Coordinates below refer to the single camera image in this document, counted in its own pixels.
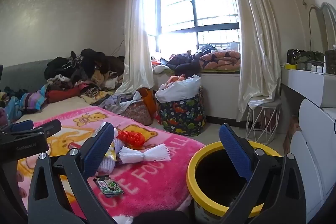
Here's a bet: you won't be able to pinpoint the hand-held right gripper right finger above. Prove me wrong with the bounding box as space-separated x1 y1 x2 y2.
219 123 306 224

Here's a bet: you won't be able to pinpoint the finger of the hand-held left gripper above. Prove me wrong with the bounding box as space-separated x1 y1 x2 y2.
31 119 62 139
9 120 34 133

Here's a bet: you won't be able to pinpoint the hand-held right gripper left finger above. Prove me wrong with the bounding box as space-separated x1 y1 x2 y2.
27 122 124 224

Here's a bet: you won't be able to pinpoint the yellow snack packet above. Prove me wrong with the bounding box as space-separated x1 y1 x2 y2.
104 144 118 163

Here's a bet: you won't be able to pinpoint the dark green snack wrapper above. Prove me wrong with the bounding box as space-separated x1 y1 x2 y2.
95 175 124 198

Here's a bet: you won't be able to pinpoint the red mesh net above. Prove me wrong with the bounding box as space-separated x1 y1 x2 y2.
116 131 146 147

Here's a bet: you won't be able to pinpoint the yellow rim trash bin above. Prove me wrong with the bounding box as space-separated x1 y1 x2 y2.
186 141 282 224

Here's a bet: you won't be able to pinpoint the person's left hand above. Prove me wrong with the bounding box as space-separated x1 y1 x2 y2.
16 171 28 198

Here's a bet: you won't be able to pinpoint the striped colourful clothing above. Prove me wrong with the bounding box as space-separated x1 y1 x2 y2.
4 84 49 119

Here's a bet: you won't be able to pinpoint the grey bed headboard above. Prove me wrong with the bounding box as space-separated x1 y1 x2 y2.
0 59 53 93

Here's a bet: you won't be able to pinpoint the pale grey crumpled clothes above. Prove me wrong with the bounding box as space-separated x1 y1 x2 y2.
104 91 143 113

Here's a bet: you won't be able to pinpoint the floral fabric bag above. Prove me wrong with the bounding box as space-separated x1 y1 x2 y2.
123 99 154 126

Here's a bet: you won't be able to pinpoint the cardboard box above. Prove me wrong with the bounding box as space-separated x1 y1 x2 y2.
285 116 301 153

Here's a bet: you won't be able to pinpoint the pink bear print blanket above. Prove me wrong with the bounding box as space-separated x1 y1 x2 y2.
16 106 206 224

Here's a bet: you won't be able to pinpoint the dinosaur print laundry basket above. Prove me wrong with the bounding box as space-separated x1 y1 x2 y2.
157 88 206 136

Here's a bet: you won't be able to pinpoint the orange bag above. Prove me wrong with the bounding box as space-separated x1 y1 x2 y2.
139 88 158 119

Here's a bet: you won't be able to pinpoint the pile of dark clothes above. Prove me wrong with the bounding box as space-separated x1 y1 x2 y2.
43 48 126 104

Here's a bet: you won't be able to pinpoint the white dressing table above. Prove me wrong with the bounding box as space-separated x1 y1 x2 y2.
281 68 336 219

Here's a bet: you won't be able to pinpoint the white plastic bag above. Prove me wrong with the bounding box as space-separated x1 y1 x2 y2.
155 74 202 102

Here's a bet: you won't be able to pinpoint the orange patterned quilt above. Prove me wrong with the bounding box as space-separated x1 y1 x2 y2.
199 51 240 71

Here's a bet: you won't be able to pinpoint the orange garment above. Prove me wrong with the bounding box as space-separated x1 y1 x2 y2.
166 75 187 84

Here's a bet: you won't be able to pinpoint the cream satin curtain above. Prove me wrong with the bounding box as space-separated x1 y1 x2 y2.
218 0 282 122

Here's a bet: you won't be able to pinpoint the dark jacket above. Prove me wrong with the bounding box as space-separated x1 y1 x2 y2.
166 53 202 73

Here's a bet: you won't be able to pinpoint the sheer white curtain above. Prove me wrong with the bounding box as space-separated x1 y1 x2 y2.
115 0 155 94

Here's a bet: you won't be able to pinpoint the green glossy bag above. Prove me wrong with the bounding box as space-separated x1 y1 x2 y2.
287 49 326 65

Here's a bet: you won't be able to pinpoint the dark framed window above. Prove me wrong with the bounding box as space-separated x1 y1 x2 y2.
144 0 240 52

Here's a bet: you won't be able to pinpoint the arched mirror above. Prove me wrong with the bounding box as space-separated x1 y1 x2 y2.
307 2 336 52

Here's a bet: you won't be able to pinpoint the white wire stool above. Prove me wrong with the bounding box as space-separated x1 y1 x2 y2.
245 98 282 146

